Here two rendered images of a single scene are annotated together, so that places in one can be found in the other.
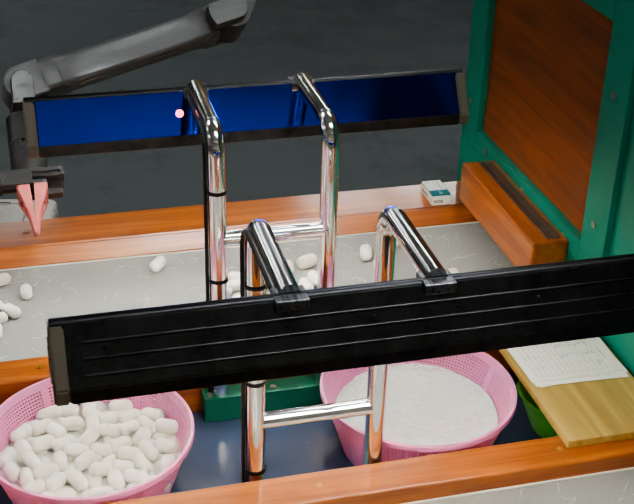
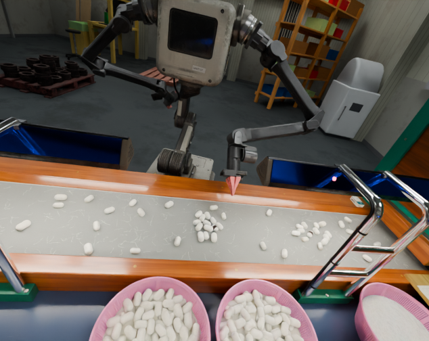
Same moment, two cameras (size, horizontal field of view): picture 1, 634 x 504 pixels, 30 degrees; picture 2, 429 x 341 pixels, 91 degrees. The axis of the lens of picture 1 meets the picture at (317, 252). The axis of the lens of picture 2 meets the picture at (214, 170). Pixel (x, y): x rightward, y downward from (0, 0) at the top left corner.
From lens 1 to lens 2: 111 cm
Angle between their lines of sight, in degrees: 5
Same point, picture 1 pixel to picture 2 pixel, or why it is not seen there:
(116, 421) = (270, 312)
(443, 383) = (404, 316)
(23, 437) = (231, 316)
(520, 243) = (423, 248)
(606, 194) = not seen: outside the picture
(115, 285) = (254, 219)
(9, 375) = (224, 273)
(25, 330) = (224, 237)
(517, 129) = not seen: hidden behind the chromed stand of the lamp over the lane
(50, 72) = (248, 134)
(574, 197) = not seen: outside the picture
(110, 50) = (269, 130)
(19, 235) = (220, 187)
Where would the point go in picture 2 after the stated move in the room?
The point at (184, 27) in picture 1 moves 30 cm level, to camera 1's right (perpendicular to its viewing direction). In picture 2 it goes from (294, 127) to (359, 144)
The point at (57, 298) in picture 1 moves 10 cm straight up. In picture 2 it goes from (234, 221) to (241, 203)
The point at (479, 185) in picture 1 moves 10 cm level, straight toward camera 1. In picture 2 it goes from (391, 211) to (400, 226)
